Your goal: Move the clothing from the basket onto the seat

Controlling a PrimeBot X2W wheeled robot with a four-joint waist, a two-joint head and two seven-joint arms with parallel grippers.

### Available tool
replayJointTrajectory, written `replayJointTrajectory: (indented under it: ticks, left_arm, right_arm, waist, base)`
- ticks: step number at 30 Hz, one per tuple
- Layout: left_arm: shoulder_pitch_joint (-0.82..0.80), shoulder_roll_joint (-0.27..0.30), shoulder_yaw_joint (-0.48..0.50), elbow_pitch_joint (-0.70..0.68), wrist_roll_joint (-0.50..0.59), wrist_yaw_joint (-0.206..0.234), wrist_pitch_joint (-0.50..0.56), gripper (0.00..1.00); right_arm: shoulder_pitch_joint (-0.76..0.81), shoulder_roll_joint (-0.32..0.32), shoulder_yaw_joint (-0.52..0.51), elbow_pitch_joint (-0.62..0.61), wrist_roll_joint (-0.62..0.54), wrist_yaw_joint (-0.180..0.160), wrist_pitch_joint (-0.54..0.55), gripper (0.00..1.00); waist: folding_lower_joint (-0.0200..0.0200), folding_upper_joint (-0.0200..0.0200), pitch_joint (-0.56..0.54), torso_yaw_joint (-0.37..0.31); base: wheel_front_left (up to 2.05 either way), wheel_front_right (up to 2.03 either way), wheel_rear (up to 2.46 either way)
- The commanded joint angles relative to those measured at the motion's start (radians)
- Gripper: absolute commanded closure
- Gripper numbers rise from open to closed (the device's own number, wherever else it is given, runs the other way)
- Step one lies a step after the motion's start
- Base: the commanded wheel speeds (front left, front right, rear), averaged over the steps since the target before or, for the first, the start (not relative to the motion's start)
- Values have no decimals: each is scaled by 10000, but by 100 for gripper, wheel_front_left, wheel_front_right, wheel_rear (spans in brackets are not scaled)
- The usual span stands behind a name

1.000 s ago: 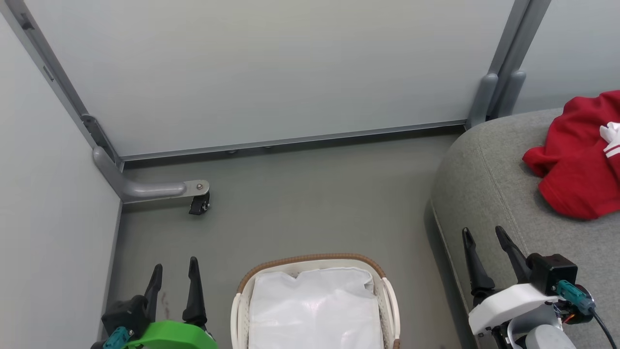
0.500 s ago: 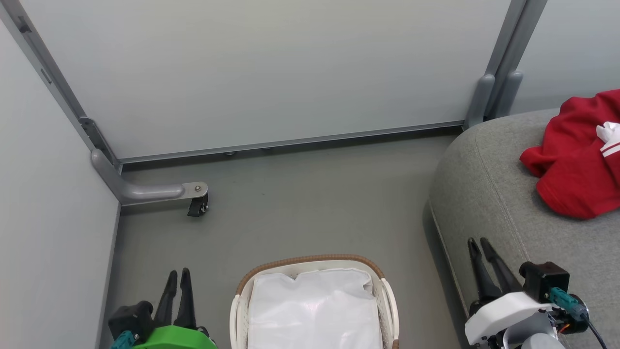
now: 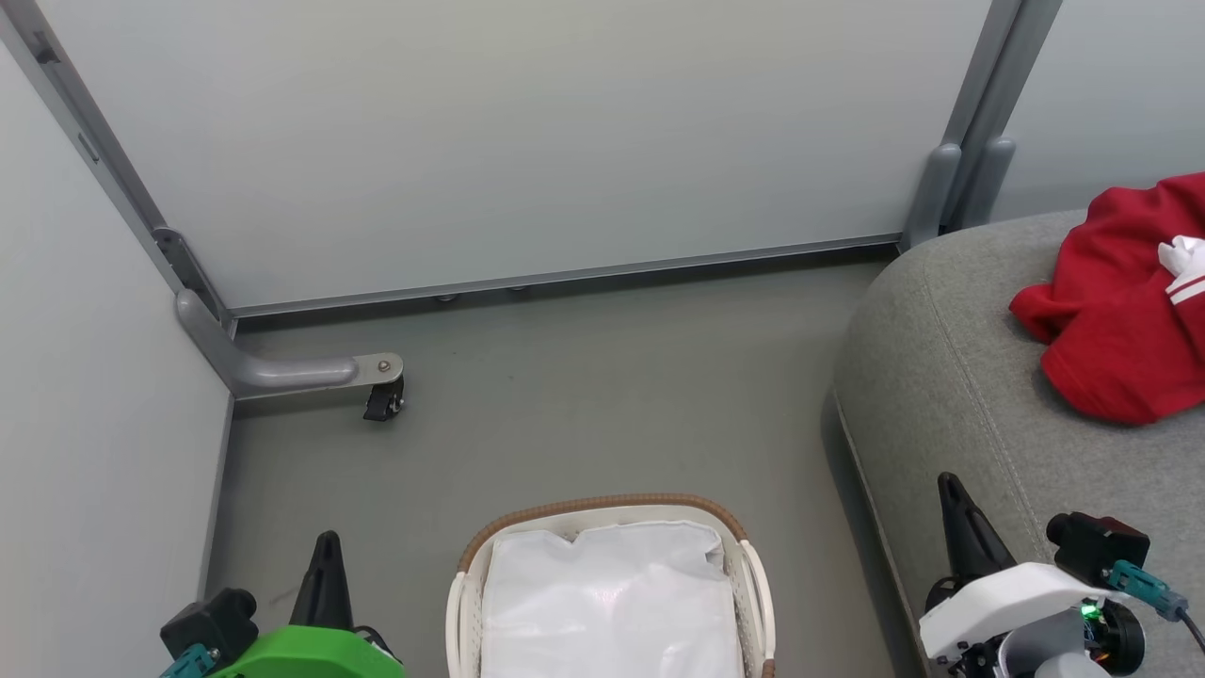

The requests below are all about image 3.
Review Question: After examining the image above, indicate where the black caster wheel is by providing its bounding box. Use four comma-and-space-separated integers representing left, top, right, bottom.
364, 377, 407, 422

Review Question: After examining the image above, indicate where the right arm cable teal plug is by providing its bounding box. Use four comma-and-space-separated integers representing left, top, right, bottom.
1106, 560, 1205, 653

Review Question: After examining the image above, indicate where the grey slanted partition post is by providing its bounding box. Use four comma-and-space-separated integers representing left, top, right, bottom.
0, 0, 233, 331

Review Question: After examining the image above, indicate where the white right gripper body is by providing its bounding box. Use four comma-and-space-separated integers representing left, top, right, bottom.
918, 563, 1147, 673

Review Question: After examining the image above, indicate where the grey metal partition leg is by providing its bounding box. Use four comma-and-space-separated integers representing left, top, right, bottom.
176, 289, 404, 398

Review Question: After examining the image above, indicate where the grey double partition post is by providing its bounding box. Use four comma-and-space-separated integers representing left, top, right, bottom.
899, 0, 1065, 252

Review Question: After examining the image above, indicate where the white cloth basket liner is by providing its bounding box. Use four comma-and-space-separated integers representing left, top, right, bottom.
480, 521, 745, 678

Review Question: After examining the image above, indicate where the grey fabric sofa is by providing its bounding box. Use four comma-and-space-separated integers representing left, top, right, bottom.
833, 209, 1205, 678

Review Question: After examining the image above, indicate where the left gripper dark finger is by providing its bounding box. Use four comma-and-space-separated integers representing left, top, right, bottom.
290, 532, 354, 627

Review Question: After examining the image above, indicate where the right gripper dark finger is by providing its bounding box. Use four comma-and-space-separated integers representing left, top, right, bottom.
925, 473, 1018, 608

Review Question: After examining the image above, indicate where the red clothing with white trim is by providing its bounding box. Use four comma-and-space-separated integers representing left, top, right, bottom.
1009, 172, 1205, 425

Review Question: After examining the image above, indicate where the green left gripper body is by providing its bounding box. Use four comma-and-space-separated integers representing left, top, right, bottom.
212, 624, 408, 678

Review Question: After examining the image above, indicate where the white laundry basket brown rim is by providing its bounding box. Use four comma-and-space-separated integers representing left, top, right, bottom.
445, 494, 778, 678

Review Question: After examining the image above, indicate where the grey partition bottom rail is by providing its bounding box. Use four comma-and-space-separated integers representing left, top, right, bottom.
229, 234, 902, 318

